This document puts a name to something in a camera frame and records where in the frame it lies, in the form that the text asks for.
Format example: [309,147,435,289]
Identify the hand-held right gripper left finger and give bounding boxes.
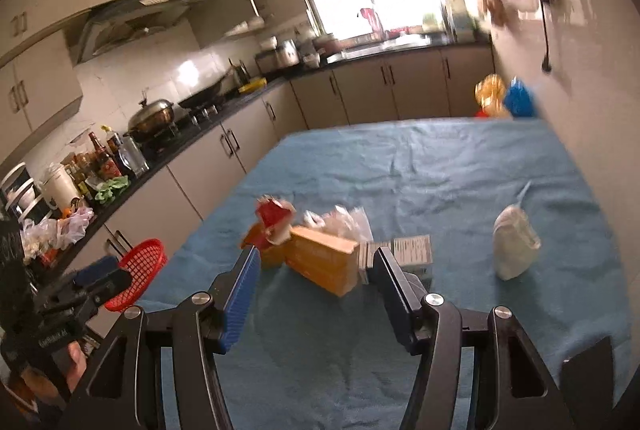
[67,245,263,430]

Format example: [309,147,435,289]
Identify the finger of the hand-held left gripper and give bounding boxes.
[75,269,133,311]
[74,255,120,288]

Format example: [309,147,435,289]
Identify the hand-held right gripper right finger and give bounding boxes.
[371,246,571,430]

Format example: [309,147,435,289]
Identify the red plastic basket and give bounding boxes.
[104,239,168,312]

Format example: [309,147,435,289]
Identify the yellow plastic container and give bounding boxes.
[241,223,291,268]

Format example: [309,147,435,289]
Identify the white medicine box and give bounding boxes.
[359,234,433,283]

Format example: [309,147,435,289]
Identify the torn red carton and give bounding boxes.
[255,195,297,243]

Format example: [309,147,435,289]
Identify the orange medicine carton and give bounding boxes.
[285,226,362,297]

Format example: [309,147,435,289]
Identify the pink white wrapper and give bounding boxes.
[302,205,373,243]

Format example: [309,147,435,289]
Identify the clear plastic bag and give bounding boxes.
[493,180,542,282]

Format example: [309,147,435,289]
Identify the person's left hand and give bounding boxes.
[65,340,90,395]

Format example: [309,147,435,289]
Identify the pile of plastic bags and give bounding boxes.
[20,205,96,261]

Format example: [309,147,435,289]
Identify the green cloth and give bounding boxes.
[95,176,131,203]

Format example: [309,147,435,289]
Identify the white plastic jug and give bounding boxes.
[42,163,81,211]

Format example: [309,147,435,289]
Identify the cluster of seasoning bottles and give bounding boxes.
[60,150,101,198]

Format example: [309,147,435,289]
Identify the red label sauce bottle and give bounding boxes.
[87,131,121,178]

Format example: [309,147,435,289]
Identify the white dish rack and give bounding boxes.
[0,161,48,223]

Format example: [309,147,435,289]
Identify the glass jug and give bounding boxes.
[120,135,151,178]

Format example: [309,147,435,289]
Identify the beige kitchen base cabinets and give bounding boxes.
[60,45,496,311]

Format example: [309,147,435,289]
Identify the yellow cap dark bottle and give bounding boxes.
[101,125,126,161]

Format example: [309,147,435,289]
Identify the blue tablecloth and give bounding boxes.
[135,117,633,430]

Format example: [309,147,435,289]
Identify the steel wok with lid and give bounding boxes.
[125,93,177,136]

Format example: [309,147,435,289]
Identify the black gas stove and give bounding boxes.
[135,105,226,146]

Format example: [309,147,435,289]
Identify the black kitchen countertop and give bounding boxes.
[30,35,493,251]

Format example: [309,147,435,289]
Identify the black frying pan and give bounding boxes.
[177,68,236,108]

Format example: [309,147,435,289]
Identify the steel kettle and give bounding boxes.
[227,58,251,84]

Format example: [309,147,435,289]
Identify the yellow plastic bag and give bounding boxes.
[474,74,511,118]

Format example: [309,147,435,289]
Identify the blue plastic bag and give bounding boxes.
[502,79,538,118]

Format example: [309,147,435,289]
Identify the range hood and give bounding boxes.
[65,0,211,66]

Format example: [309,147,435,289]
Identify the dark cooking pot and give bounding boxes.
[312,35,341,54]

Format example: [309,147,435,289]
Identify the red cloth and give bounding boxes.
[360,8,383,34]

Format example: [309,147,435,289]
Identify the black cable with plug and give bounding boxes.
[520,0,553,74]

